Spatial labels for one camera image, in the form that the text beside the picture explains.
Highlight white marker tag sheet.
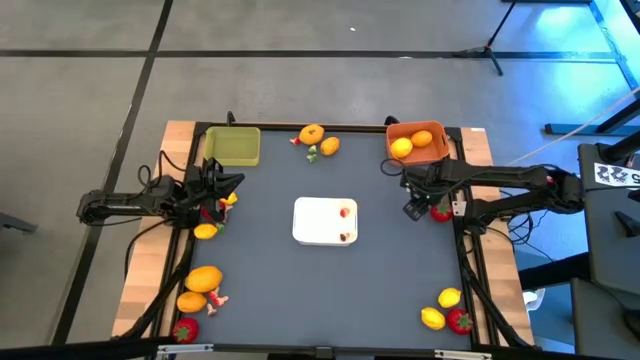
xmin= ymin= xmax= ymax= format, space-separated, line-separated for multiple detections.
xmin=593 ymin=161 xmax=640 ymax=189

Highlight black metal stand base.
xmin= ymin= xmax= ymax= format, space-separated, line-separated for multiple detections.
xmin=543 ymin=0 xmax=640 ymax=137

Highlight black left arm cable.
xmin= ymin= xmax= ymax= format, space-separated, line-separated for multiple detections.
xmin=123 ymin=148 xmax=187 ymax=281

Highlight large yellow mango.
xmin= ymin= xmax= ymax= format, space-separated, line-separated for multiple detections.
xmin=184 ymin=264 xmax=224 ymax=294

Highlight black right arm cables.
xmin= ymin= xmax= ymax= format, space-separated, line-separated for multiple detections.
xmin=492 ymin=185 xmax=640 ymax=264

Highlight white floor cable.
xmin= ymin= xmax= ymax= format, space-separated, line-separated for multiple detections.
xmin=507 ymin=87 xmax=640 ymax=169

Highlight grey cart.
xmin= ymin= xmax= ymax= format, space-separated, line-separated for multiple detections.
xmin=569 ymin=277 xmax=640 ymax=360

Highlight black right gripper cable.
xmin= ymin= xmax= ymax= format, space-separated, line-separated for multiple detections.
xmin=378 ymin=157 xmax=404 ymax=178

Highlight black tripod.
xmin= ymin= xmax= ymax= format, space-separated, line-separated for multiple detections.
xmin=452 ymin=0 xmax=519 ymax=77

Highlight black desk device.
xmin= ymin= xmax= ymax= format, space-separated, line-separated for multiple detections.
xmin=613 ymin=209 xmax=640 ymax=239

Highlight orange mango with dark spot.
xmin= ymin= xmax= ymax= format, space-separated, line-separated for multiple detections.
xmin=298 ymin=123 xmax=326 ymax=147

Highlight black aluminium table frame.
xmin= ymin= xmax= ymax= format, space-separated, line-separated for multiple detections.
xmin=0 ymin=118 xmax=640 ymax=360

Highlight black pole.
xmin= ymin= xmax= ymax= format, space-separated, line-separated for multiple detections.
xmin=599 ymin=128 xmax=640 ymax=162

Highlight orange plastic basket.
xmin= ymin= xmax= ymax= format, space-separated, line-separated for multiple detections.
xmin=385 ymin=120 xmax=450 ymax=168

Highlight green plastic basket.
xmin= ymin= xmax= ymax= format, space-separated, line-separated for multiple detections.
xmin=203 ymin=125 xmax=262 ymax=168

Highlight grey desk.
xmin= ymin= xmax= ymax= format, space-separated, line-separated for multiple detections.
xmin=577 ymin=142 xmax=640 ymax=296

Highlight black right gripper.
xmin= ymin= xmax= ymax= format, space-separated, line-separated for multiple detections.
xmin=399 ymin=162 xmax=447 ymax=223

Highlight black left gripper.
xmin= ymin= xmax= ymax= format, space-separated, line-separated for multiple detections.
xmin=183 ymin=157 xmax=246 ymax=226

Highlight small orange fruit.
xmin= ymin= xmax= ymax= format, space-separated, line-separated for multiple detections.
xmin=175 ymin=291 xmax=208 ymax=315
xmin=319 ymin=136 xmax=341 ymax=157
xmin=410 ymin=129 xmax=434 ymax=149

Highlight grey metal foot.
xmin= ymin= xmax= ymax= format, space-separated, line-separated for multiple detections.
xmin=0 ymin=211 xmax=39 ymax=235

